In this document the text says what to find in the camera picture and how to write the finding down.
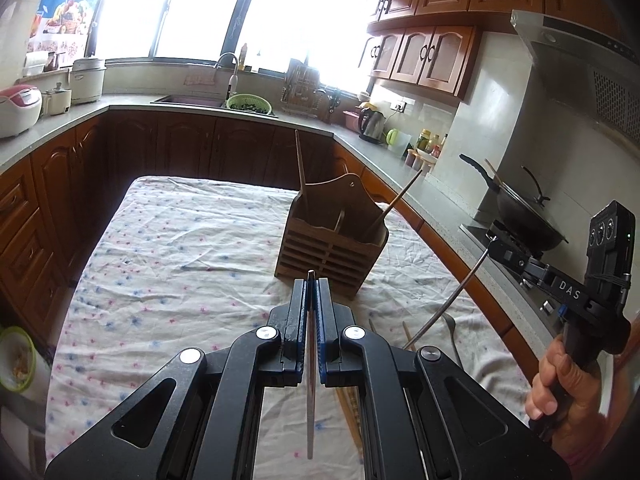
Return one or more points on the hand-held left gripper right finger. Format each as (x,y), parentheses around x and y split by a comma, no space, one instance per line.
(323,330)

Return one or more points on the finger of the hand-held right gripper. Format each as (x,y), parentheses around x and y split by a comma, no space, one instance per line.
(510,263)
(507,249)

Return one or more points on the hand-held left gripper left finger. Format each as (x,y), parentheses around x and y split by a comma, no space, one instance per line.
(301,325)

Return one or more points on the wooden utensil holder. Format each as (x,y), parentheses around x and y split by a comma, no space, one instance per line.
(325,260)

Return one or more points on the person's right hand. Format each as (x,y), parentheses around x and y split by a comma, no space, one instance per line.
(545,385)

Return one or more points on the gas stove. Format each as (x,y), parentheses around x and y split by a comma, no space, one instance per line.
(505,280)

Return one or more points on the black wok with lid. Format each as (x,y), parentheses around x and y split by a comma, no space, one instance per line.
(525,220)

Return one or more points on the small metal utensil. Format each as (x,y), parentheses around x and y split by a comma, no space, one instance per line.
(373,325)

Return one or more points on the chopsticks on wok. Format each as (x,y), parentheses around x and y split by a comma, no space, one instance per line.
(492,172)

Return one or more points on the metal fork on table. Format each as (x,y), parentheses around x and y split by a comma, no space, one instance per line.
(450,325)

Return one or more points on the spice jar set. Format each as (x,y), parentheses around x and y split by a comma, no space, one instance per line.
(420,160)

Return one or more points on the glass jar with yellow lid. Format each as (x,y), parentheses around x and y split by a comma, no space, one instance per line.
(424,141)

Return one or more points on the floral white tablecloth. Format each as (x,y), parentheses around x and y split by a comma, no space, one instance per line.
(175,260)

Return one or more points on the green plastic jug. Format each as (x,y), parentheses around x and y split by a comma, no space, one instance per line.
(398,142)

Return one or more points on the steel electric kettle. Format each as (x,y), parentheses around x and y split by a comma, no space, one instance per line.
(372,125)

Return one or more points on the steel range hood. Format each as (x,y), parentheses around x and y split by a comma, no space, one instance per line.
(575,70)

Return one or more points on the pink plastic container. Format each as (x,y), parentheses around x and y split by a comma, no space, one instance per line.
(351,121)

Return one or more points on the wooden base cabinets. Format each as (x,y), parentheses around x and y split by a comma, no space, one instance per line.
(165,145)

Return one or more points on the green plastic colander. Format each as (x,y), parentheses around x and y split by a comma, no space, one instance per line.
(248,104)

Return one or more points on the kitchen sink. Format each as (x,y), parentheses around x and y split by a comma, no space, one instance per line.
(187,100)

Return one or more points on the metal kitchen faucet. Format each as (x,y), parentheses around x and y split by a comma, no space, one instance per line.
(232,75)

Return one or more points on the yellow bottle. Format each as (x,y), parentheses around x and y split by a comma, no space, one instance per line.
(243,57)

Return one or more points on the green rimmed bowl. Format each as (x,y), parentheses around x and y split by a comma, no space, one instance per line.
(17,360)

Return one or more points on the large white cooking pot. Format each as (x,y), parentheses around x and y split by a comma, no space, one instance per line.
(87,82)

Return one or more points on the kitchen window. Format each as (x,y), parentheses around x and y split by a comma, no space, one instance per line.
(200,10)

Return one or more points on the small white cooking pot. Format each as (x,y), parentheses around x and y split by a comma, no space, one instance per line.
(56,100)

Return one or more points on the pink white rice cooker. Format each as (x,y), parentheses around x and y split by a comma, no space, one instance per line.
(17,110)

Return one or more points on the brown jug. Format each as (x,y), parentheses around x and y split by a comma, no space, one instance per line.
(52,61)

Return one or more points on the white storage box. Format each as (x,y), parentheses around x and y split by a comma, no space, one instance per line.
(35,65)

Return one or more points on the wooden wall cabinets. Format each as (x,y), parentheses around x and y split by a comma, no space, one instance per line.
(440,50)

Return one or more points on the fruit and palm wall poster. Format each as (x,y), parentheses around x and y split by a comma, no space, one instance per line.
(65,5)

